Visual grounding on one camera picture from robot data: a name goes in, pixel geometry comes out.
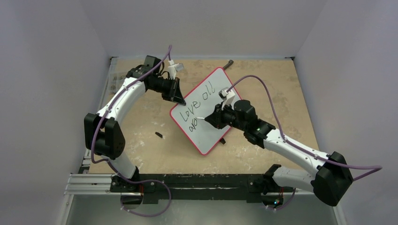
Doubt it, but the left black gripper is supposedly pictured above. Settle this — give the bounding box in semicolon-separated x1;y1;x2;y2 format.
149;76;185;105

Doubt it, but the red framed whiteboard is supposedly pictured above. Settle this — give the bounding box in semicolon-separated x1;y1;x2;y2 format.
169;67;242;156

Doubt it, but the black marker cap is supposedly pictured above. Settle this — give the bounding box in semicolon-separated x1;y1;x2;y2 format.
155;132;163;138

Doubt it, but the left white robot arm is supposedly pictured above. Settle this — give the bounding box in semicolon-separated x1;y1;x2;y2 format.
84;55;186;192

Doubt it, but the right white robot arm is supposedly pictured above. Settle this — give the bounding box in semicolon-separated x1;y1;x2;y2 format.
204;100;354;206

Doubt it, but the clear plastic screw box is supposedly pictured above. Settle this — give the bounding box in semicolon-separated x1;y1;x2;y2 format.
107;72;127;94

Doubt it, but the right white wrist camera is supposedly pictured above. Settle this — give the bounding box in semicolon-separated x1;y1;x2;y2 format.
219;88;236;110

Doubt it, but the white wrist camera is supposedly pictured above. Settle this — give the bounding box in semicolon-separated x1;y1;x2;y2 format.
168;60;184;80
219;88;236;110

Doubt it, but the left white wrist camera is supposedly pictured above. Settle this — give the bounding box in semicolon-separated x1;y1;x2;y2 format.
168;60;184;80

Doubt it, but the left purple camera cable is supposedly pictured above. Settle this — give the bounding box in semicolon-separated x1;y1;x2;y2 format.
90;45;173;184

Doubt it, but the purple camera cable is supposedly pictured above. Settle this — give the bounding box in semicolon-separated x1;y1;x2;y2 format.
227;75;383;182
90;45;173;184

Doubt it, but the black whiteboard stand bracket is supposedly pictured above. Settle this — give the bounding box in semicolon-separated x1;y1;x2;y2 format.
222;60;234;70

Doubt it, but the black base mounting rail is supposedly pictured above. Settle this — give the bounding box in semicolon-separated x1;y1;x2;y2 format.
110;174;293;204

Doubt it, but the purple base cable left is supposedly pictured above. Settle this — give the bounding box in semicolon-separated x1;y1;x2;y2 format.
120;178;173;218

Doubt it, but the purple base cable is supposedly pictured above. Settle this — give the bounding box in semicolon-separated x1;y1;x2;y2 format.
264;187;297;212
120;178;173;218

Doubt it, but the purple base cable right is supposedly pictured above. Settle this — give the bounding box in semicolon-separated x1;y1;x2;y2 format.
264;187;297;212

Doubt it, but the aluminium frame rail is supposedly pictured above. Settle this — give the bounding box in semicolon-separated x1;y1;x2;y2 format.
63;149;117;196

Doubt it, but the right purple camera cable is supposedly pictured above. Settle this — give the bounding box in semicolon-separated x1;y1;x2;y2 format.
227;75;383;182

